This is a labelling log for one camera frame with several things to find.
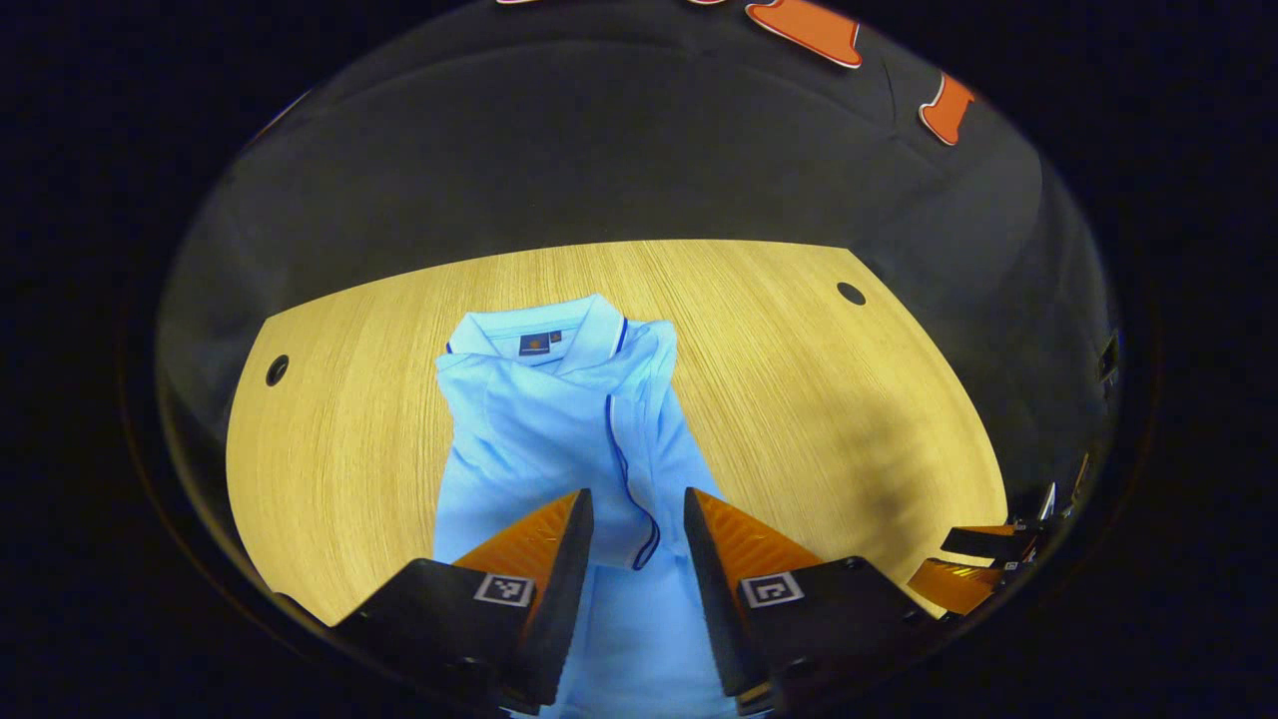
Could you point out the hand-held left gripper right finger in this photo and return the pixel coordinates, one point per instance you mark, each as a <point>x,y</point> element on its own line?
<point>714,599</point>

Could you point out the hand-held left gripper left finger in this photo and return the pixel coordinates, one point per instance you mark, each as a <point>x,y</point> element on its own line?
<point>564,599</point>

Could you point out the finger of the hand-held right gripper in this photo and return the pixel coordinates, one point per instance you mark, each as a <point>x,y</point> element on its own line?
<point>988,544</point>
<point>958,587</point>

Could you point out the light blue T-shirt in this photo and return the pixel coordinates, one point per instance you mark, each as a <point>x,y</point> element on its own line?
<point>539,429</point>

